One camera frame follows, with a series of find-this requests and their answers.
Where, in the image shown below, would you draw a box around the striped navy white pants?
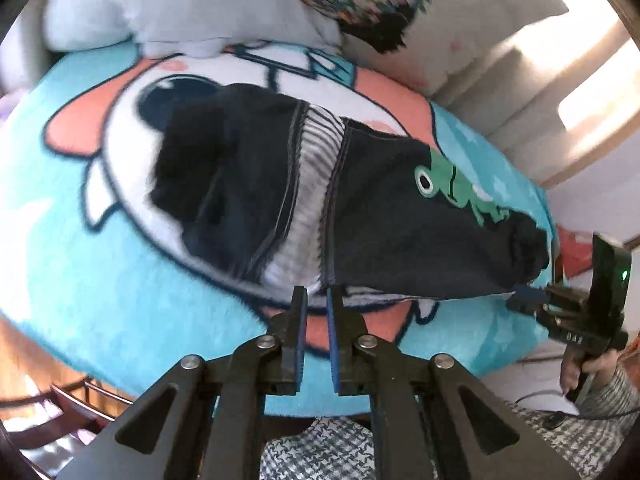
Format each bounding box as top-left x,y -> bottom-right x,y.
150,84 -> 549,299

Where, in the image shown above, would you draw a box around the grey patterned sleeve forearm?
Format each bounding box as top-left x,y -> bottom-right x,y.
508,366 -> 639,479

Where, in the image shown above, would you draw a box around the person's right hand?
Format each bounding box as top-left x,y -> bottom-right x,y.
560,347 -> 620,394

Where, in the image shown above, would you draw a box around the turquoise star cartoon blanket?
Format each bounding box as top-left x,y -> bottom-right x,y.
1,42 -> 554,417

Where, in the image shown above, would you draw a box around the beige padded headboard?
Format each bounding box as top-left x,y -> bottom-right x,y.
434,0 -> 639,188

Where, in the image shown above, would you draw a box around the cream floral pillow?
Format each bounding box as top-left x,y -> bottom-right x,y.
303,0 -> 567,96

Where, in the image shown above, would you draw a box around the white plain pillow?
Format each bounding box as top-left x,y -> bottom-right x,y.
43,0 -> 341,58

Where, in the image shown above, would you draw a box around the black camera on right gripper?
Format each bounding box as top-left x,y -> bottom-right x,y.
588,233 -> 631,332

